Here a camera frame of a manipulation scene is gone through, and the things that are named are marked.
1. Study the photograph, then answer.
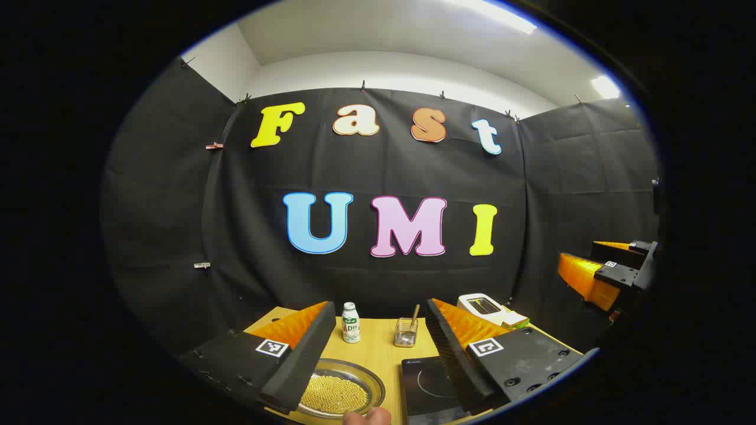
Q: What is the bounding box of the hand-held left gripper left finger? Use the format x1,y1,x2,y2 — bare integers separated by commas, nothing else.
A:
180,301,337,415

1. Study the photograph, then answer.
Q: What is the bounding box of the wire mesh basket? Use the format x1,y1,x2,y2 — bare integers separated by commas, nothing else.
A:
395,318,419,348

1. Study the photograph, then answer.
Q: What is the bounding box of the white drink bottle green label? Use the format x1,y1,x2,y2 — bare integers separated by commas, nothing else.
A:
342,302,361,344

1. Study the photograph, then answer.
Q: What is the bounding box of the black induction cooktop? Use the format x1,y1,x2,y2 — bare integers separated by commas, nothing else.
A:
401,356,468,425

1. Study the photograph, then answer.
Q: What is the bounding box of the long ceiling light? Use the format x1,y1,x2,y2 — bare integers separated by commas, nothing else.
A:
455,0,538,35

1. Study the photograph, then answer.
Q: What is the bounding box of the stainless steel pot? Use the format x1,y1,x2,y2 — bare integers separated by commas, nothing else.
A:
295,358,386,420

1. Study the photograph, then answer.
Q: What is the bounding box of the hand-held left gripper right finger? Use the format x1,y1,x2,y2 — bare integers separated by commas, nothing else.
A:
426,298,585,416

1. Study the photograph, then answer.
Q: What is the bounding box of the small ceiling light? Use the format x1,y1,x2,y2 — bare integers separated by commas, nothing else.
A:
591,75,622,100

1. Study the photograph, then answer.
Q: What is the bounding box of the black backdrop cloth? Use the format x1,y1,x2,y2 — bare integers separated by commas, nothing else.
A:
100,56,661,378

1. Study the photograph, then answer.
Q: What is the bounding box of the pile of yellow soybeans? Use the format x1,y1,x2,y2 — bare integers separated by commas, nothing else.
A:
300,375,369,414

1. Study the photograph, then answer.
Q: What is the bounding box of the white toaster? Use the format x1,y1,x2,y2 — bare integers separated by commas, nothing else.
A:
457,293,510,326

